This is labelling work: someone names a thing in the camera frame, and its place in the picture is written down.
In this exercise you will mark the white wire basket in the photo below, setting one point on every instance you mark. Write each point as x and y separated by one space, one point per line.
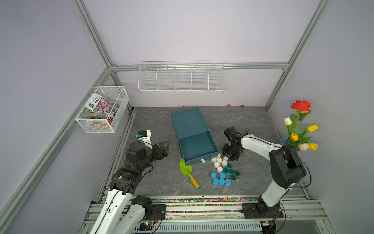
90 124

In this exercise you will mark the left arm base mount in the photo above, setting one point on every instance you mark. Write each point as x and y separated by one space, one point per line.
150 212

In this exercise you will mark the teal top drawer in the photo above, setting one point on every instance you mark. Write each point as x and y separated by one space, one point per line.
198 147

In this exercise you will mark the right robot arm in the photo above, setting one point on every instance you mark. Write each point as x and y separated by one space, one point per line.
286 166

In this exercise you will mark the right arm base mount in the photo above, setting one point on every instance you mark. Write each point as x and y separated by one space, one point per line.
259 210

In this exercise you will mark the artificial flower bouquet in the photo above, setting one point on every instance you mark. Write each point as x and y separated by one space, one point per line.
298 133

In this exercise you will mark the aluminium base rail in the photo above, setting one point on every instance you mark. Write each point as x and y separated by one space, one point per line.
207 214

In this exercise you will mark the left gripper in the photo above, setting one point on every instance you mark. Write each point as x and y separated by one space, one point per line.
164 152

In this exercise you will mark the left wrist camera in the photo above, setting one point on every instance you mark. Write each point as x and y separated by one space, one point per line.
144 136

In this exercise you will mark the teal drawer cabinet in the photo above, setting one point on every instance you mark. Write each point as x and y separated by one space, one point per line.
188 123

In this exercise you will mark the white wire wall shelf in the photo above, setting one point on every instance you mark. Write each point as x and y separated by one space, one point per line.
182 78

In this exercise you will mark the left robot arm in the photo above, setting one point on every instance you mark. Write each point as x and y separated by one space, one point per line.
121 212

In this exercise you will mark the green trowel yellow handle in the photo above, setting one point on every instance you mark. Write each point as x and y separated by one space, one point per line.
187 170

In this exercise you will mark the purple flower seed packet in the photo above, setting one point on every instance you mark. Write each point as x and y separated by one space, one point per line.
99 106

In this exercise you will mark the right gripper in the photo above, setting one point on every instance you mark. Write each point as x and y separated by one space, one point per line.
231 157

